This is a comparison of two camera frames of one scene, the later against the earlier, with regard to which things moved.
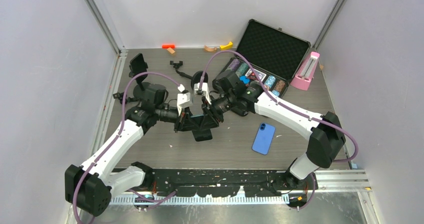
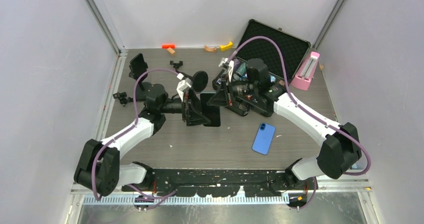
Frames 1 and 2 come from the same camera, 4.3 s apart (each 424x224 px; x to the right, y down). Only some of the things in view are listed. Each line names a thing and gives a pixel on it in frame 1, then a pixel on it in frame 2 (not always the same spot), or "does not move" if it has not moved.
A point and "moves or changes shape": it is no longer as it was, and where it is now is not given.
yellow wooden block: [228, 47] does not move
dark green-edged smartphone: [201, 135] moves or changes shape
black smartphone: [137, 65] does not move
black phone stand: [120, 96] does not move
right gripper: [209, 110] to [225, 95]
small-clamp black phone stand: [196, 77] does not move
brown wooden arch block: [208, 50] does not move
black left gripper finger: [190, 128] to [197, 122]
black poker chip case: [267, 56] does not move
